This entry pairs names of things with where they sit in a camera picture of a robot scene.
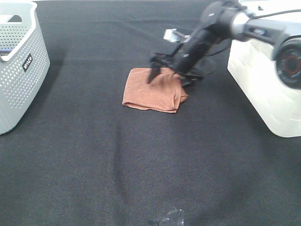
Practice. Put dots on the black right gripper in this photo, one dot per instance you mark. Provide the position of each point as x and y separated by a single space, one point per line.
184 57

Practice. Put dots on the brown towel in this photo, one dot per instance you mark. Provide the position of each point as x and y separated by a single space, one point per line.
165 93

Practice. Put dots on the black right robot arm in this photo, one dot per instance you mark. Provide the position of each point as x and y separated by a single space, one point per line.
228 19

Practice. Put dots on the white plastic storage box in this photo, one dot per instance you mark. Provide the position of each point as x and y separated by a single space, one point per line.
251 66

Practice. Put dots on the black tablecloth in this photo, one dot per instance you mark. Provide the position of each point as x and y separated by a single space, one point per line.
79 157

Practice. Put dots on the clear tape patch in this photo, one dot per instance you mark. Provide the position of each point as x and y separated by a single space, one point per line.
172 218

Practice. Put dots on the grey perforated plastic basket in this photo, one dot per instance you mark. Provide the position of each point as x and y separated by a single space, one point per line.
24 60

